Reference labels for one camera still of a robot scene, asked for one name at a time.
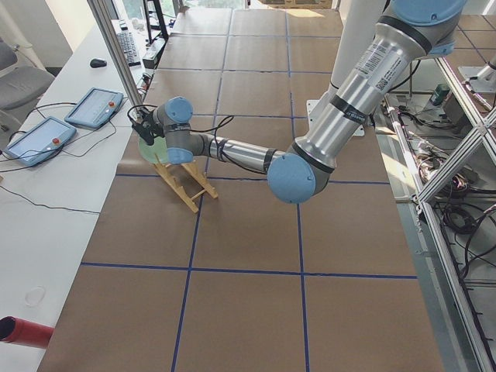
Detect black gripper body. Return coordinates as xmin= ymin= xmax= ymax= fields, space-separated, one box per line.
xmin=132 ymin=108 xmax=163 ymax=130

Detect pale green plate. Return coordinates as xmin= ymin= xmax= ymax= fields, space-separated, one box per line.
xmin=138 ymin=137 xmax=168 ymax=164

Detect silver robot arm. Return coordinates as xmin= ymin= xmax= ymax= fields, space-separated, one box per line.
xmin=132 ymin=1 xmax=465 ymax=204

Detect wooden dish rack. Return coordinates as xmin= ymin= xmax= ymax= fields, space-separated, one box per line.
xmin=153 ymin=154 xmax=219 ymax=213

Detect upper blue teach pendant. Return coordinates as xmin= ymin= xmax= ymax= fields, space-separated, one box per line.
xmin=64 ymin=88 xmax=124 ymax=129

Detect blue teach pendant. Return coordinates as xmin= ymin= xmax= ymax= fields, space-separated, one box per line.
xmin=64 ymin=88 xmax=124 ymax=129
xmin=5 ymin=116 xmax=77 ymax=166

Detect black computer mouse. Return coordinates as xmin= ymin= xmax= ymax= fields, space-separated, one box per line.
xmin=90 ymin=58 xmax=107 ymax=68

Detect black keyboard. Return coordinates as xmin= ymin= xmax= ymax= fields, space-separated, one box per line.
xmin=116 ymin=31 xmax=141 ymax=67

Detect lower blue teach pendant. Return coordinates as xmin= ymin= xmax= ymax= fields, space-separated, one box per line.
xmin=5 ymin=116 xmax=77 ymax=166

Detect grey office chair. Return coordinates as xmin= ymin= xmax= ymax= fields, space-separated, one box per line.
xmin=1 ymin=40 xmax=55 ymax=134

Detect red cylinder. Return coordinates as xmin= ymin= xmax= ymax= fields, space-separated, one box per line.
xmin=1 ymin=316 xmax=54 ymax=349

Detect aluminium frame post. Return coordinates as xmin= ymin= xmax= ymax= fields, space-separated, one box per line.
xmin=88 ymin=0 xmax=143 ymax=105

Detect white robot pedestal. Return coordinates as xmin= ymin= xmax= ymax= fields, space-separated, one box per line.
xmin=307 ymin=0 xmax=388 ymax=129

